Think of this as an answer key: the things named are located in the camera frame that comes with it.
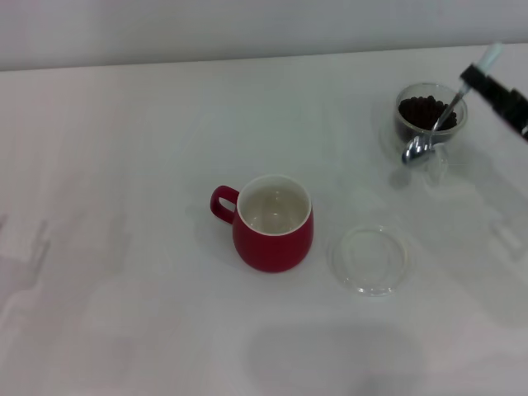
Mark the blue-handled metal spoon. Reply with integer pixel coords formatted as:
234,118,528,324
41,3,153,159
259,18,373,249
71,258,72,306
401,40,505,167

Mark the red ceramic mug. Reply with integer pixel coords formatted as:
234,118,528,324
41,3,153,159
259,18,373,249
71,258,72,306
209,173,314,274

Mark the clear glass saucer under cup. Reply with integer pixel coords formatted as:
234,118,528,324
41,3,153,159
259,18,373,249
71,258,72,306
379,118,455,171

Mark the small clear glass dish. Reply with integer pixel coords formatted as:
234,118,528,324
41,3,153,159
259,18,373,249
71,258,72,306
328,224,412,297

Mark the clear glass cup with handle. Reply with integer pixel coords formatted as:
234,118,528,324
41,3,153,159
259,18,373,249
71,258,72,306
394,82,469,183

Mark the pile of coffee beans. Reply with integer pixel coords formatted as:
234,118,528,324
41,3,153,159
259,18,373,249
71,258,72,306
397,95,458,144

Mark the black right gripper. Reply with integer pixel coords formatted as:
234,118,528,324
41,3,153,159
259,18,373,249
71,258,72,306
460,64,528,144

